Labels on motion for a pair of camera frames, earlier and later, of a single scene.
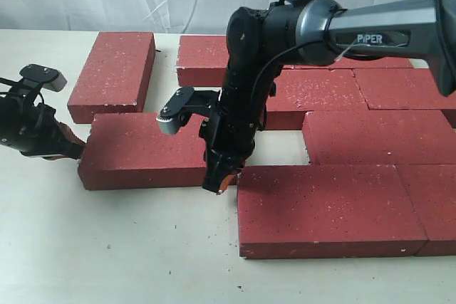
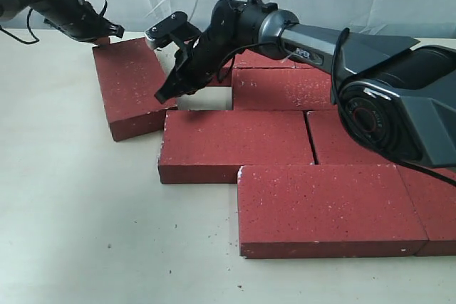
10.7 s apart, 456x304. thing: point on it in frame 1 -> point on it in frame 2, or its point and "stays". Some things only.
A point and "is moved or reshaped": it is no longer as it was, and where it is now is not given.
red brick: x=311 y=211 stays
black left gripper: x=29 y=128 -> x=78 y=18
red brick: x=132 y=152 is moved or reshaped
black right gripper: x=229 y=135 -> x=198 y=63
